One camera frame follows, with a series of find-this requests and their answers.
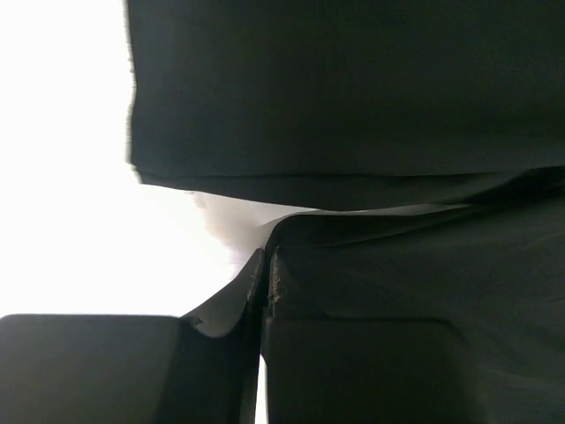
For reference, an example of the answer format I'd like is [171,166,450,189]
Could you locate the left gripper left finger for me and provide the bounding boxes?
[1,250,264,424]

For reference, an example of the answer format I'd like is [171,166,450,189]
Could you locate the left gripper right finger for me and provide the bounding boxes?
[262,253,468,423]

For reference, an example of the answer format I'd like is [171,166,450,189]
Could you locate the black shorts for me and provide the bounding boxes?
[126,1,564,423]

